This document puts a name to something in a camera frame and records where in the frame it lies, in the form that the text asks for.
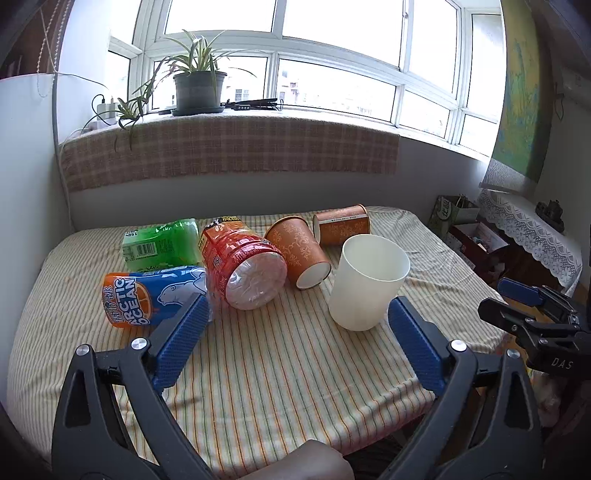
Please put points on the lace covered side table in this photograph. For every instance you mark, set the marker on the lace covered side table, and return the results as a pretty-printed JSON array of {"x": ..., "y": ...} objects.
[{"x": 531, "y": 226}]

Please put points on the blue and orange drink bottle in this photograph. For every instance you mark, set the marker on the blue and orange drink bottle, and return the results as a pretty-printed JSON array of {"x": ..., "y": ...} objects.
[{"x": 138, "y": 295}]

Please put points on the potted spider plant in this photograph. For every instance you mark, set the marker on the potted spider plant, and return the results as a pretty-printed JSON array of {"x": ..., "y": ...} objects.
[{"x": 198, "y": 92}]

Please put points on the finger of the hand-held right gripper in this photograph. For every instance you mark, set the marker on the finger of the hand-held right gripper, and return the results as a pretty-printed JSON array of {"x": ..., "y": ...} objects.
[
  {"x": 517, "y": 289},
  {"x": 496, "y": 311}
]

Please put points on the plaid windowsill cloth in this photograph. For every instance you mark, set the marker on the plaid windowsill cloth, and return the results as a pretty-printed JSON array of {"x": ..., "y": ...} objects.
[{"x": 231, "y": 147}]

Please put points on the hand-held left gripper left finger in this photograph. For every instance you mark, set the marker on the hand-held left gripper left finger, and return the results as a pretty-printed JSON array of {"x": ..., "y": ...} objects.
[{"x": 180, "y": 344}]

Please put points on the green snack packet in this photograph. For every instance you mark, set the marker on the green snack packet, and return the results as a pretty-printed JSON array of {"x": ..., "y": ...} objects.
[{"x": 157, "y": 244}]

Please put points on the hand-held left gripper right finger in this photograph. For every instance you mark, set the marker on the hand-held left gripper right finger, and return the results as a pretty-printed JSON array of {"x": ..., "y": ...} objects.
[{"x": 415, "y": 346}]

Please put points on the white plug charger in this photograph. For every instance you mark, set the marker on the white plug charger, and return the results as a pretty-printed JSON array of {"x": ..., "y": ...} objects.
[{"x": 110, "y": 110}]

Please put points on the green paper bag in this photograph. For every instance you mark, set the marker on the green paper bag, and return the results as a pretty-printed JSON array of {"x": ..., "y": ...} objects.
[{"x": 445, "y": 212}]

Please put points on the orange floral paper cup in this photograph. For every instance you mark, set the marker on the orange floral paper cup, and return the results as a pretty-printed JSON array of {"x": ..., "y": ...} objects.
[{"x": 291, "y": 244}]

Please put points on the dark figurine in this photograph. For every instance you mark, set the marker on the dark figurine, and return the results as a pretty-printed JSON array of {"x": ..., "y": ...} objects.
[{"x": 551, "y": 212}]

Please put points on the black hair straightener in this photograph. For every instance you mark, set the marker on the black hair straightener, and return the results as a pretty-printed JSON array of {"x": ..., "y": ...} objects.
[{"x": 258, "y": 104}]

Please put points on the person's leg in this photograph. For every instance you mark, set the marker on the person's leg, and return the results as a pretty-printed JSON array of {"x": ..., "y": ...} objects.
[{"x": 300, "y": 461}]

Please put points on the white panel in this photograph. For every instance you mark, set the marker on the white panel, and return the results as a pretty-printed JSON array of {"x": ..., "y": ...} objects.
[{"x": 27, "y": 161}]

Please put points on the dark plant saucer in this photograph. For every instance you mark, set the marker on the dark plant saucer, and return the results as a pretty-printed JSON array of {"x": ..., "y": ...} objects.
[{"x": 198, "y": 111}]

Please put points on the red snack canister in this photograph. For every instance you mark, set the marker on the red snack canister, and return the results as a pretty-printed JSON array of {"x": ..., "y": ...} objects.
[{"x": 231, "y": 258}]

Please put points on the red cardboard box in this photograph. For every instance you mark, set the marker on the red cardboard box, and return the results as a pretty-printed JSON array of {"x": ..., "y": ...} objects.
[{"x": 480, "y": 254}]

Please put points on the white window frame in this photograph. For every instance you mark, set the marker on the white window frame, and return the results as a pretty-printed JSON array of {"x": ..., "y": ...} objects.
[{"x": 278, "y": 46}]

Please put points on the wall poster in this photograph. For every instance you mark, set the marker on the wall poster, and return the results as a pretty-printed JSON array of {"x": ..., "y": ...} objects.
[{"x": 521, "y": 115}]

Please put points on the orange paper cup white label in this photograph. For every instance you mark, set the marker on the orange paper cup white label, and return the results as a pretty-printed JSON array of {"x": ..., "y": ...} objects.
[{"x": 344, "y": 228}]

